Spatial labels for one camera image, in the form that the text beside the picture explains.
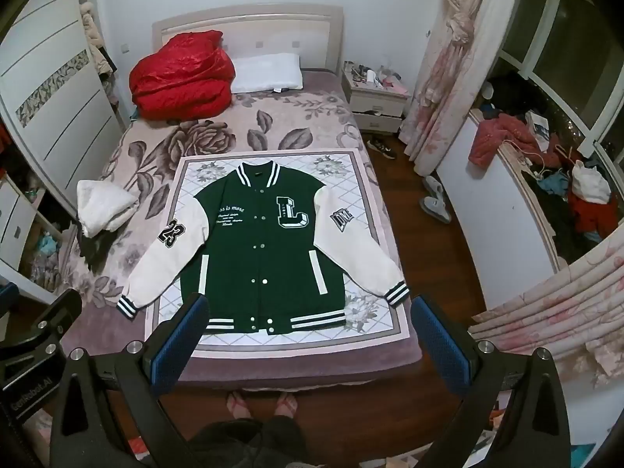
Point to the white folded cloth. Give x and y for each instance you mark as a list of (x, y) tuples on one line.
[(105, 204)]

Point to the black sneaker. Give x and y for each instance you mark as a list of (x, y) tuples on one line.
[(381, 147)]

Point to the pink packet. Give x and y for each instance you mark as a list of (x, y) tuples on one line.
[(397, 86)]

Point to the dark clothes pile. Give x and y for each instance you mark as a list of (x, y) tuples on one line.
[(555, 219)]

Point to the tied pink floral curtain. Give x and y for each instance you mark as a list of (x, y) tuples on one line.
[(458, 58)]

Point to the bed with pale headboard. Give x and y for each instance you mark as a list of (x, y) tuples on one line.
[(273, 34)]

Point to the floral pink bedspread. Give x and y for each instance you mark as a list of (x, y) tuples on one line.
[(292, 112)]

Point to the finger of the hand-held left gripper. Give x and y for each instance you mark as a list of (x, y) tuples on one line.
[(7, 296), (58, 312)]

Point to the red cloth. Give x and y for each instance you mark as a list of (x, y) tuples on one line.
[(592, 217)]

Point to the red quilt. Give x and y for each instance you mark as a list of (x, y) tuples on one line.
[(180, 78)]

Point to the white wardrobe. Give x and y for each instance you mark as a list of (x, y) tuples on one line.
[(58, 83)]

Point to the white drawer cabinet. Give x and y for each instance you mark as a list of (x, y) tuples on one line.
[(14, 217)]

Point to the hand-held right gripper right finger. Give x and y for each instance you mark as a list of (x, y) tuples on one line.
[(438, 341)]

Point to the pink red padded jacket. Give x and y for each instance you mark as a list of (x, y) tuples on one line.
[(502, 139)]

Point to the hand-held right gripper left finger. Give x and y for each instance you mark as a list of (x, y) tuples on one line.
[(173, 346)]

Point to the green and white varsity jacket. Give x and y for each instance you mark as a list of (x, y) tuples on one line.
[(243, 253)]

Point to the white pillow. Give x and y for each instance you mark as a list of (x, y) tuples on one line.
[(265, 73)]

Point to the white box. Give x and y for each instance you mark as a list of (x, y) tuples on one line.
[(540, 126)]

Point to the person's dark pants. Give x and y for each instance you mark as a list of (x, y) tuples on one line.
[(248, 441)]

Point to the white bag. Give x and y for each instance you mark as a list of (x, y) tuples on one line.
[(591, 183)]

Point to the white quilted floral mat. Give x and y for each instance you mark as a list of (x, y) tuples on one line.
[(219, 171)]

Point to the white bottle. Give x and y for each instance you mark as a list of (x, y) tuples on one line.
[(371, 77)]

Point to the window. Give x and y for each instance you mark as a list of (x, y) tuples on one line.
[(565, 34)]

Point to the loose pink floral curtain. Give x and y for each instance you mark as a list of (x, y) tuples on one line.
[(560, 297)]

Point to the blue cloth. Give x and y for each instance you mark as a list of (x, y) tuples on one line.
[(553, 184)]

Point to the white nightstand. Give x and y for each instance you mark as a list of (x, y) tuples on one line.
[(375, 102)]

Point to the beige plush toy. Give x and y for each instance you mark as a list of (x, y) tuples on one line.
[(90, 22)]

